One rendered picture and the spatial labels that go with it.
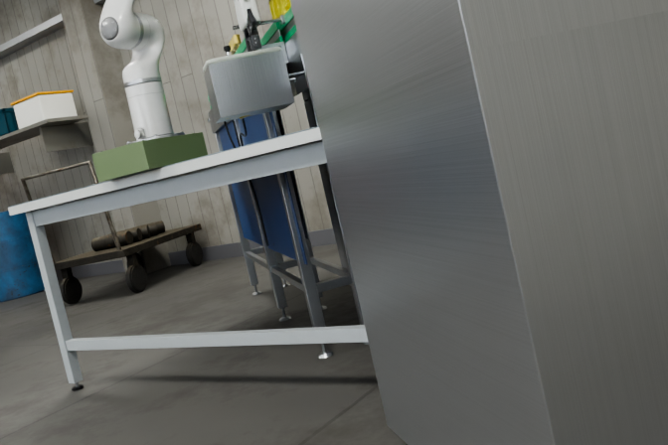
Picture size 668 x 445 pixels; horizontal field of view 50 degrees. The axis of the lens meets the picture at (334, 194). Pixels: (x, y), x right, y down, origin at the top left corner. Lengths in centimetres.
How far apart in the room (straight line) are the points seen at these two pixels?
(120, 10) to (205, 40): 365
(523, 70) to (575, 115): 8
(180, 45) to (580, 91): 549
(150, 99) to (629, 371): 179
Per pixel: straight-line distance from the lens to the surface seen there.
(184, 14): 616
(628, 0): 90
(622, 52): 88
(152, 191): 237
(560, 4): 85
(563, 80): 84
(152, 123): 234
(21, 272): 733
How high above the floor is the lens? 68
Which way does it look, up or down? 3 degrees down
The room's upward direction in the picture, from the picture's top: 13 degrees counter-clockwise
